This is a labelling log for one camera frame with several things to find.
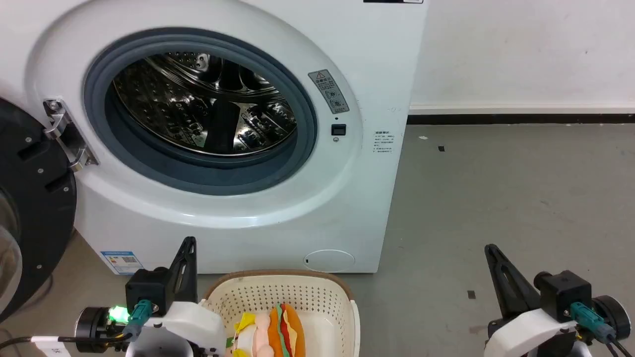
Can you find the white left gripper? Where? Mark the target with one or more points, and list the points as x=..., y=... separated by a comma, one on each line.
x=193, y=325

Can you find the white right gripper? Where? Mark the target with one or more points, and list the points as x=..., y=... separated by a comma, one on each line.
x=526, y=334

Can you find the colourful burger plush toy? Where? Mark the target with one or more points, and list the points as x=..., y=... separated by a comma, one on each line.
x=285, y=332

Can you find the black washing machine door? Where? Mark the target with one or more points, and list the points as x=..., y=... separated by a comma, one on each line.
x=39, y=208

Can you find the stainless steel washing machine drum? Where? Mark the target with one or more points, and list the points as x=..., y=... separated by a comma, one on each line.
x=168, y=109

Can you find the blue energy label sticker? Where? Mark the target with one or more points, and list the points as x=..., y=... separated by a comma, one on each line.
x=121, y=261

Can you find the white perforated laundry basket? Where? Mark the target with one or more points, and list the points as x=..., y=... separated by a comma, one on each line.
x=278, y=290

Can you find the round white filter cover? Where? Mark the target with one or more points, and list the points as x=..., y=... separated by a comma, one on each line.
x=329, y=260

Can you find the white front-load washing machine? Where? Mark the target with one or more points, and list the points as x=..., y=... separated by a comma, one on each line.
x=347, y=198

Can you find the metal door hinge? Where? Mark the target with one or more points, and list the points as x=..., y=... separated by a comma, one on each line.
x=67, y=134

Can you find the grey rubber door gasket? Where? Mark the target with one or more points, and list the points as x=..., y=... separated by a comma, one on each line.
x=307, y=129

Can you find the small printed text label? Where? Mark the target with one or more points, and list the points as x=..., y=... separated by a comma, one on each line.
x=383, y=143

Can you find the black door latch slot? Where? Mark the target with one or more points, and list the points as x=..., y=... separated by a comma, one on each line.
x=338, y=130

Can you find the grey warning sticker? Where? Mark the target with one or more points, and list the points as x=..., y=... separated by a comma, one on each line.
x=328, y=91

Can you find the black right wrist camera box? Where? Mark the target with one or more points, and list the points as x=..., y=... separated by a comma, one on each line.
x=565, y=292

